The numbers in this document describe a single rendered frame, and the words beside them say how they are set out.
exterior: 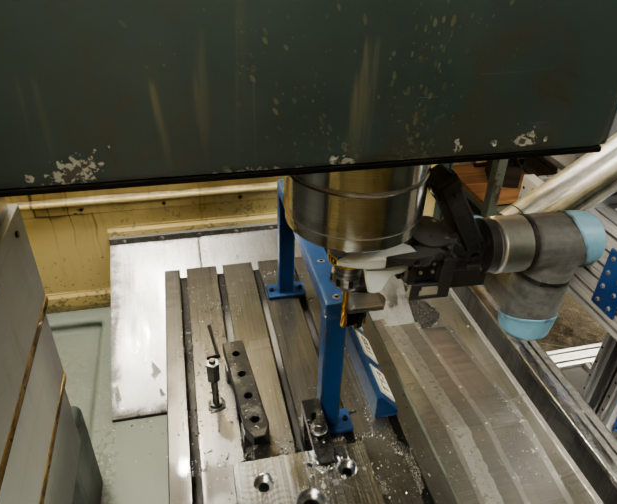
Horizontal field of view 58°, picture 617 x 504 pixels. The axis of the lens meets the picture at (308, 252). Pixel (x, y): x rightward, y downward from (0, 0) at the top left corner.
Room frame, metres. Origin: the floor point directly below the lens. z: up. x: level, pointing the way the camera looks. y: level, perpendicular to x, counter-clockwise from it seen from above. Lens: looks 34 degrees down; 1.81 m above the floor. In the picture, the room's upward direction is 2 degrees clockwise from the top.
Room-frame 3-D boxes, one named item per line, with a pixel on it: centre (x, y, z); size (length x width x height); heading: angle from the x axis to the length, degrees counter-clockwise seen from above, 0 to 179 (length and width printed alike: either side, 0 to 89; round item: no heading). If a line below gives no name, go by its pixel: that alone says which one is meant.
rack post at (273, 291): (1.16, 0.06, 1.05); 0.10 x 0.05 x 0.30; 104
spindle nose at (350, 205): (0.56, -0.05, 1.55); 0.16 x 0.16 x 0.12
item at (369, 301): (0.74, -0.10, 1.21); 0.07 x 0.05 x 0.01; 104
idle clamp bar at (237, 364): (0.77, 0.12, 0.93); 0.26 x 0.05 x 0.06; 19
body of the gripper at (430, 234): (0.59, -0.17, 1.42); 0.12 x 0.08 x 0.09; 104
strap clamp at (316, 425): (0.64, -0.03, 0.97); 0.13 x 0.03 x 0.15; 14
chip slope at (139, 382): (1.19, 0.10, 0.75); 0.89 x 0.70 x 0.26; 104
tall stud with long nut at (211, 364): (0.77, 0.18, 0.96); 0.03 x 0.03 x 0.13
